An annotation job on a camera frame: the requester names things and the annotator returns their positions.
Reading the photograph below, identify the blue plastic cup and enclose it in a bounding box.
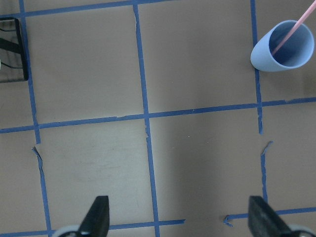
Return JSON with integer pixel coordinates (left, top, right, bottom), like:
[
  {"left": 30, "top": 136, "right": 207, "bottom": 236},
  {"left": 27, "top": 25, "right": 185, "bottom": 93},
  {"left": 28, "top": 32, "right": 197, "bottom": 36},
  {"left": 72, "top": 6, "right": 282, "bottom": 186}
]
[{"left": 250, "top": 20, "right": 315, "bottom": 72}]

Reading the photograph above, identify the black wire mug rack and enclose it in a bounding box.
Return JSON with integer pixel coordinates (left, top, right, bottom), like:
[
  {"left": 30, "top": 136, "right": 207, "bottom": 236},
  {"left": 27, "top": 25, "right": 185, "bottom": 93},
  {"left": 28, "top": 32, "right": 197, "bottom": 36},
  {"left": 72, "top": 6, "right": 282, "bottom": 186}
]
[{"left": 0, "top": 17, "right": 29, "bottom": 83}]

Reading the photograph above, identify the pink chopstick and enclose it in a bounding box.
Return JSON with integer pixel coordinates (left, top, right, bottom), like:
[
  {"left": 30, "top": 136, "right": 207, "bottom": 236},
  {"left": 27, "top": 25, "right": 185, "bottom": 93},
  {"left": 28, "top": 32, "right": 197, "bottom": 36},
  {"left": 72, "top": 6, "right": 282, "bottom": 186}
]
[{"left": 272, "top": 1, "right": 316, "bottom": 55}]

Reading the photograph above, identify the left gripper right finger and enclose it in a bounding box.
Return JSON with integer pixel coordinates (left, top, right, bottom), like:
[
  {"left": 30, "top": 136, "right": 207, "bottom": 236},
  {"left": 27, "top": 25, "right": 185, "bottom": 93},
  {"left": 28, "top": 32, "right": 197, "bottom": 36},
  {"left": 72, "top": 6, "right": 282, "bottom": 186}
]
[{"left": 248, "top": 196, "right": 292, "bottom": 237}]

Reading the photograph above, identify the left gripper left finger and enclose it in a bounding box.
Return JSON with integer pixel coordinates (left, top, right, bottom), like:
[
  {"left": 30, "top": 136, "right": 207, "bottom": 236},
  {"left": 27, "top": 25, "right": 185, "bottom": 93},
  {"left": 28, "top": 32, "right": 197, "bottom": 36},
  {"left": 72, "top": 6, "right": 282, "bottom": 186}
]
[{"left": 77, "top": 196, "right": 110, "bottom": 237}]

